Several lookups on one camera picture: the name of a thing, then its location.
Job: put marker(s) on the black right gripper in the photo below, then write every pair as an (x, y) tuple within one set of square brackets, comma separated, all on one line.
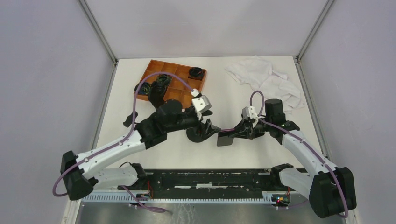
[(245, 129)]

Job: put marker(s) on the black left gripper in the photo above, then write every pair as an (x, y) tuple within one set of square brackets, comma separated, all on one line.
[(209, 129)]

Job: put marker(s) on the purple edged black phone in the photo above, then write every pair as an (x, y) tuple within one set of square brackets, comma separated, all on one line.
[(225, 137)]

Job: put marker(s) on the black round base phone stand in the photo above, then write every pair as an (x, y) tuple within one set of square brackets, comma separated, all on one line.
[(195, 135)]

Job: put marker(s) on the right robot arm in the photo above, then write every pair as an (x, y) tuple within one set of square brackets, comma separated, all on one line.
[(329, 189)]

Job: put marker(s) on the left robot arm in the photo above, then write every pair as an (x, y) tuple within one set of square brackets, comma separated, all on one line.
[(85, 172)]

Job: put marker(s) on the orange wooden compartment tray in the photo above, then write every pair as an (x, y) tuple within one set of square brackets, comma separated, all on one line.
[(176, 90)]

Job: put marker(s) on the rolled tie top right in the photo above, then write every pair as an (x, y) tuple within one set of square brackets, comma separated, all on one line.
[(196, 73)]

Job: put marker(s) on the white crumpled cloth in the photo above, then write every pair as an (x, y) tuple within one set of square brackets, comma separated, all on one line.
[(260, 75)]

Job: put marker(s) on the rolled dark patterned tie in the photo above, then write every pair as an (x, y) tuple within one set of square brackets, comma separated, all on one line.
[(157, 93)]

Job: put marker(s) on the rolled green patterned tie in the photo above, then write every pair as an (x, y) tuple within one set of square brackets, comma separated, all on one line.
[(164, 79)]

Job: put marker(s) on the rolled blue yellow tie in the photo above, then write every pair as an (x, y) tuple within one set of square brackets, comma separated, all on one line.
[(144, 89)]

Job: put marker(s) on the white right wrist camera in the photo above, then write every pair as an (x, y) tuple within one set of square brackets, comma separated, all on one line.
[(249, 112)]

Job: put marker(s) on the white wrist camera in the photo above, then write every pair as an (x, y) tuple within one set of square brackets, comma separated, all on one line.
[(249, 112), (201, 104)]

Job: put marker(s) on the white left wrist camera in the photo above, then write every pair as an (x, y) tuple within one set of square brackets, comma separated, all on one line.
[(201, 104)]

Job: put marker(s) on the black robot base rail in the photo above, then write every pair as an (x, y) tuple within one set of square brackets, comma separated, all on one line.
[(208, 183)]

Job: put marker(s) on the white slotted cable duct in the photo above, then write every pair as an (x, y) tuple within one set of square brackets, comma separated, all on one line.
[(124, 197)]

